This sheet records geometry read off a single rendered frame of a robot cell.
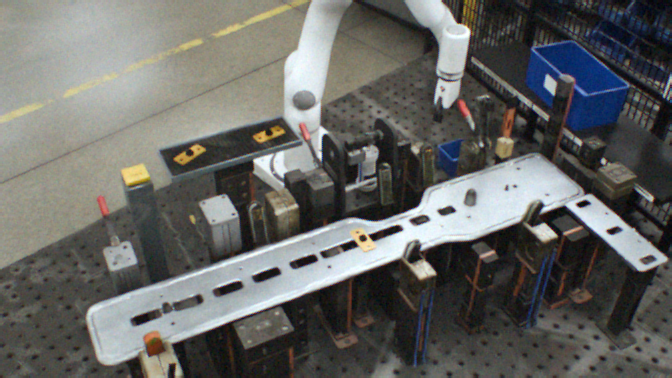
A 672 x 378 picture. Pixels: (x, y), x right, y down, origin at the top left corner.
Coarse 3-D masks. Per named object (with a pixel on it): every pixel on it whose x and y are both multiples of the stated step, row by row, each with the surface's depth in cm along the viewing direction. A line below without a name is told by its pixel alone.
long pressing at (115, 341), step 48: (432, 192) 199; (480, 192) 199; (528, 192) 199; (576, 192) 199; (288, 240) 184; (336, 240) 184; (384, 240) 184; (432, 240) 185; (144, 288) 171; (192, 288) 172; (288, 288) 172; (96, 336) 161
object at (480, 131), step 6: (486, 96) 198; (480, 102) 196; (486, 102) 196; (492, 102) 195; (480, 108) 197; (486, 108) 195; (492, 108) 196; (480, 114) 198; (486, 114) 200; (474, 120) 201; (480, 120) 199; (486, 120) 201; (474, 126) 202; (480, 126) 201; (486, 126) 202; (474, 132) 203; (480, 132) 202; (486, 132) 203; (474, 138) 204; (480, 138) 203; (486, 138) 204; (486, 144) 205; (486, 150) 206
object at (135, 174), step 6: (126, 168) 182; (132, 168) 182; (138, 168) 182; (144, 168) 182; (126, 174) 180; (132, 174) 180; (138, 174) 180; (144, 174) 180; (126, 180) 178; (132, 180) 178; (138, 180) 178; (144, 180) 179
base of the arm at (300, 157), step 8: (312, 136) 233; (304, 144) 234; (312, 144) 235; (280, 152) 251; (288, 152) 238; (296, 152) 236; (304, 152) 236; (320, 152) 252; (280, 160) 248; (288, 160) 241; (296, 160) 239; (304, 160) 239; (312, 160) 241; (280, 168) 245; (288, 168) 243; (296, 168) 241; (304, 168) 241; (312, 168) 243; (280, 176) 243
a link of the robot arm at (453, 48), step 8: (456, 24) 215; (448, 32) 211; (456, 32) 211; (464, 32) 211; (440, 40) 218; (448, 40) 211; (456, 40) 210; (464, 40) 211; (440, 48) 216; (448, 48) 213; (456, 48) 212; (464, 48) 213; (440, 56) 217; (448, 56) 215; (456, 56) 214; (464, 56) 216; (440, 64) 219; (448, 64) 217; (456, 64) 216; (448, 72) 218; (456, 72) 218
